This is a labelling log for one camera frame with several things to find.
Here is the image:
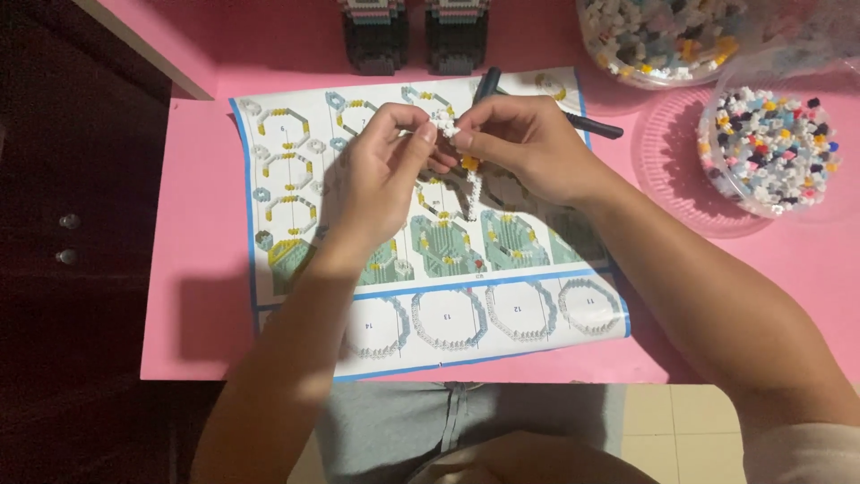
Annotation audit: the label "person's left hand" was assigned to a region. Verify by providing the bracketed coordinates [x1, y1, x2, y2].
[320, 102, 459, 262]

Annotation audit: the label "person's right hand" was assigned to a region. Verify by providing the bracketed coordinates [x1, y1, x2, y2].
[450, 95, 610, 211]

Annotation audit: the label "white and yellow brick chain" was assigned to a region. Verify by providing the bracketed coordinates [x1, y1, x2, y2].
[433, 108, 485, 224]

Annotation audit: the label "black tweezers tool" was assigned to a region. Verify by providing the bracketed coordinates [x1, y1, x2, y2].
[470, 66, 626, 141]

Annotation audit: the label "clear ribbed plastic lid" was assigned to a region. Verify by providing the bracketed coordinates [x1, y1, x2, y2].
[630, 87, 775, 240]

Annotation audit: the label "dark striped brick model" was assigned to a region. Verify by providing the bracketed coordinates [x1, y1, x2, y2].
[423, 0, 490, 77]
[338, 0, 411, 77]

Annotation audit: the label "printed building instruction sheet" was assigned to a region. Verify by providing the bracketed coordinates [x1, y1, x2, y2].
[228, 66, 632, 383]

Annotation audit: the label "clear tub of mixed bricks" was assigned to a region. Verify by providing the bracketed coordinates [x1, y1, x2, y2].
[576, 0, 763, 91]

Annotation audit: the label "clear bowl of mixed bricks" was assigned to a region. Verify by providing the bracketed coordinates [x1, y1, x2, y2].
[695, 60, 849, 220]

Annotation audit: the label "person's grey shorts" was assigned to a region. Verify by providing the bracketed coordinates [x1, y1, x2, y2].
[314, 382, 627, 484]

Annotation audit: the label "dark wooden cabinet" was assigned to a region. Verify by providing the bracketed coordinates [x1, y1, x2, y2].
[0, 0, 226, 484]

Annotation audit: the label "person's cream shirt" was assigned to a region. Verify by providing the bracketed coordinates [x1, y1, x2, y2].
[403, 422, 860, 484]

